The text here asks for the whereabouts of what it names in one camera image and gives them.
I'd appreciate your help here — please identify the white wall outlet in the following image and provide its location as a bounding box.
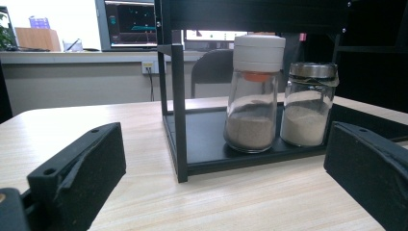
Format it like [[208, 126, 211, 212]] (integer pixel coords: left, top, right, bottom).
[[140, 60, 160, 75]]

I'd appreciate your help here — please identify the green plant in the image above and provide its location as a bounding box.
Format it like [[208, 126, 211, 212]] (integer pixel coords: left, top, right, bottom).
[[0, 13, 17, 51]]

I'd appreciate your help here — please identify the bright screen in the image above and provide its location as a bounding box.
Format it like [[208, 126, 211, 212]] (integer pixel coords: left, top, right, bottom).
[[184, 29, 248, 42]]

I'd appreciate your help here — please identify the steel lid white powder jar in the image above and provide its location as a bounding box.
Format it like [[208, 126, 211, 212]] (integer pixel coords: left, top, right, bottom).
[[279, 62, 340, 148]]

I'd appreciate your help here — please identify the black chair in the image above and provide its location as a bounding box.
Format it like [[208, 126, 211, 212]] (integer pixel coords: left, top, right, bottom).
[[191, 47, 236, 99]]

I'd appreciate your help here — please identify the clear cup with pen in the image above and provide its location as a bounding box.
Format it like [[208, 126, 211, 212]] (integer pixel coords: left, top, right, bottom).
[[62, 38, 84, 52]]

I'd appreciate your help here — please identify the purple box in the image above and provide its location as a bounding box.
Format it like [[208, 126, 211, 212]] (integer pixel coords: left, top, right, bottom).
[[28, 14, 51, 29]]

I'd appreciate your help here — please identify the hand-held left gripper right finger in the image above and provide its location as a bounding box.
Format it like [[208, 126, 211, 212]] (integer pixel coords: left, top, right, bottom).
[[322, 120, 408, 231]]

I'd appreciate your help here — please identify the brown cardboard box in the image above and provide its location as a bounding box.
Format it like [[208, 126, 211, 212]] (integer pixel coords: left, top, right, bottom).
[[13, 26, 62, 52]]

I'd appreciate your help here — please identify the black metal shelf rack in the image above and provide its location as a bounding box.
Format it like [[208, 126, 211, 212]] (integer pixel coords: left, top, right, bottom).
[[153, 0, 408, 185]]

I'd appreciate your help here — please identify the black outlet cable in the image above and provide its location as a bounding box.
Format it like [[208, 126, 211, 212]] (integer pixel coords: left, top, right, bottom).
[[146, 66, 156, 102]]

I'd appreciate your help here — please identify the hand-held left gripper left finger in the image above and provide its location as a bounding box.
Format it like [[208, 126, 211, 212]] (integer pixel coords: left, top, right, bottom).
[[27, 121, 127, 231]]

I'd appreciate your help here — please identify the white lid glass spice jar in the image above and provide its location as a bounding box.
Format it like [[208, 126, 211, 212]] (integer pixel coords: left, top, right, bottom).
[[223, 33, 287, 154]]

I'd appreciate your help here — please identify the dark computer monitor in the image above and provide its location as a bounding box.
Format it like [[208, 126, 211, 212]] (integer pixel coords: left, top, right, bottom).
[[94, 0, 158, 52]]

